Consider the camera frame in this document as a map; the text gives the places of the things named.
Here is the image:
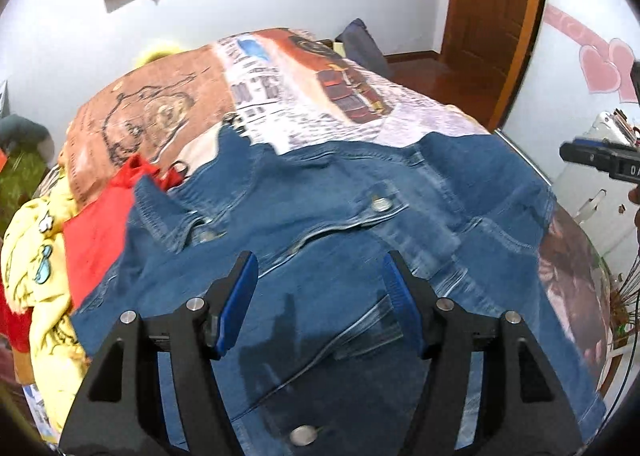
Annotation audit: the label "red garment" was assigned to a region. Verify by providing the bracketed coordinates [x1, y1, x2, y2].
[62, 155, 184, 297]

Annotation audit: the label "yellow plush toy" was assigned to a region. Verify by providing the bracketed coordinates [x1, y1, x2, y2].
[133, 37, 187, 70]

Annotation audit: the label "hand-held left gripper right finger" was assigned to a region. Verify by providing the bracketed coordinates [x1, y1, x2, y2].
[382, 250, 584, 456]

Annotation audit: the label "white plastic rack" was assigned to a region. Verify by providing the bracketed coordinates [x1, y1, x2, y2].
[569, 110, 640, 259]

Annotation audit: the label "dark thin rods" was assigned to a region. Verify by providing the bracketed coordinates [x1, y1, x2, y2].
[606, 256, 640, 339]

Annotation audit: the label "yellow cartoon print garment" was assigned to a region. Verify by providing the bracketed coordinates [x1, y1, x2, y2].
[0, 176, 95, 438]

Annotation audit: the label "wooden door frame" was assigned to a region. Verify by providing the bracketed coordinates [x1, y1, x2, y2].
[487, 0, 552, 133]

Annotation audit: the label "wooden door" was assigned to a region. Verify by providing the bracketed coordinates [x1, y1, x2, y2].
[442, 0, 537, 97]

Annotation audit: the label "grey plush toy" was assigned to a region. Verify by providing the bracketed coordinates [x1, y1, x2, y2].
[0, 113, 57, 157]

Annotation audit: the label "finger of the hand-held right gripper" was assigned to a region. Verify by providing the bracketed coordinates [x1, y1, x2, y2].
[559, 137, 615, 168]

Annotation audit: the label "pink heart wall decal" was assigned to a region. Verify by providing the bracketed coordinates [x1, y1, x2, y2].
[544, 4, 640, 105]

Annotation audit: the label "blue denim jacket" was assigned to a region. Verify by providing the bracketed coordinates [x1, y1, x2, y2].
[70, 128, 608, 456]

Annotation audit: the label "printed blanket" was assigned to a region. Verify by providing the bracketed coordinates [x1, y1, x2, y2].
[30, 27, 617, 443]

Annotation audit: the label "green cloth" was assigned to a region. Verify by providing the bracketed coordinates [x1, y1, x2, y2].
[0, 146, 52, 237]

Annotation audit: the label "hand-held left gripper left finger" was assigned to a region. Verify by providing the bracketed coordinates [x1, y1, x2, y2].
[59, 250, 259, 456]

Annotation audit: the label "dark blue pillow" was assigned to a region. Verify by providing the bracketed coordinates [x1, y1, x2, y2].
[340, 18, 394, 80]

